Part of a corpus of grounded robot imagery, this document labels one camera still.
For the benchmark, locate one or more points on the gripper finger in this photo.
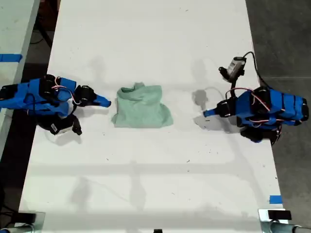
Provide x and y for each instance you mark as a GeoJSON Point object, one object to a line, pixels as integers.
{"type": "Point", "coordinates": [211, 112]}
{"type": "Point", "coordinates": [103, 100]}

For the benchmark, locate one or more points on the pale green T-shirt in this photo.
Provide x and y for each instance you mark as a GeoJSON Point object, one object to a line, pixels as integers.
{"type": "Point", "coordinates": [141, 109]}

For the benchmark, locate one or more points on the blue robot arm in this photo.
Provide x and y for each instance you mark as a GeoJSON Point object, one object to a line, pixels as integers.
{"type": "Point", "coordinates": [272, 109]}
{"type": "Point", "coordinates": [34, 97]}

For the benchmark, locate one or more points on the long blue tape strip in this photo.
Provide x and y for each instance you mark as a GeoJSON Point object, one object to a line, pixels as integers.
{"type": "Point", "coordinates": [11, 58]}

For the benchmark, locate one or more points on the white side table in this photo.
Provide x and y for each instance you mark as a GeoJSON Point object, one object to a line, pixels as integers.
{"type": "Point", "coordinates": [14, 29]}

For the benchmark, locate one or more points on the short blue tape strip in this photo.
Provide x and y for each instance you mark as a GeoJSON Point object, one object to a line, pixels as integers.
{"type": "Point", "coordinates": [275, 199]}

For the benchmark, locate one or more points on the small black box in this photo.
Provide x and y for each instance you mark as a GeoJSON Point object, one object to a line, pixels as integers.
{"type": "Point", "coordinates": [279, 215]}
{"type": "Point", "coordinates": [27, 216]}

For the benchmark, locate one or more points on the tiny black edge clip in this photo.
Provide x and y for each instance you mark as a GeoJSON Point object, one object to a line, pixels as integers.
{"type": "Point", "coordinates": [158, 230]}

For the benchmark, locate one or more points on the black camera stalk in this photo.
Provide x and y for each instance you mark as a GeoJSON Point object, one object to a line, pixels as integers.
{"type": "Point", "coordinates": [233, 85]}

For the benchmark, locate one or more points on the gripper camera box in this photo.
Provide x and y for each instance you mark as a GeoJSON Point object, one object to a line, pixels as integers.
{"type": "Point", "coordinates": [234, 66]}
{"type": "Point", "coordinates": [60, 126]}

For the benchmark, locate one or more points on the metal table bracket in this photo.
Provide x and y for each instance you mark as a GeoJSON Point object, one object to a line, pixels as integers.
{"type": "Point", "coordinates": [264, 224]}
{"type": "Point", "coordinates": [39, 224]}

